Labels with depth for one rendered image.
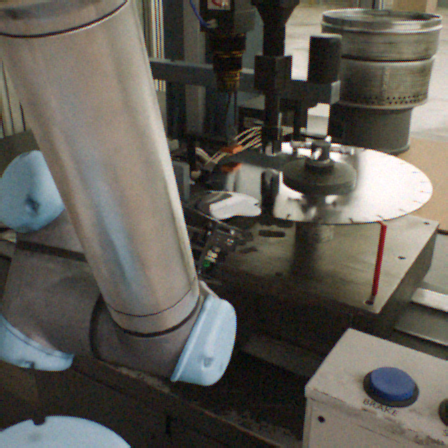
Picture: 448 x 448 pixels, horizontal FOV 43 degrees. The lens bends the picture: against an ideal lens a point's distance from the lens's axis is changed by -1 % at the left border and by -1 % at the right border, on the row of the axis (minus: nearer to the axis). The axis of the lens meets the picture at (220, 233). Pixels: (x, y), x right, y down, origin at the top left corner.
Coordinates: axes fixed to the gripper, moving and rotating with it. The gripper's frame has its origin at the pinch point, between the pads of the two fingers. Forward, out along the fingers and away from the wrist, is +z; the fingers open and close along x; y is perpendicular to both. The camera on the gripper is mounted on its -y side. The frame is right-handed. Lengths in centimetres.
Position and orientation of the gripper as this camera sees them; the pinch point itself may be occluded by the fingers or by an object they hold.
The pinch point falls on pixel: (232, 250)
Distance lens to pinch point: 78.9
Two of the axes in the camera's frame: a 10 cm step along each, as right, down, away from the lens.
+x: 3.9, -9.2, -0.6
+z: 6.0, 2.1, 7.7
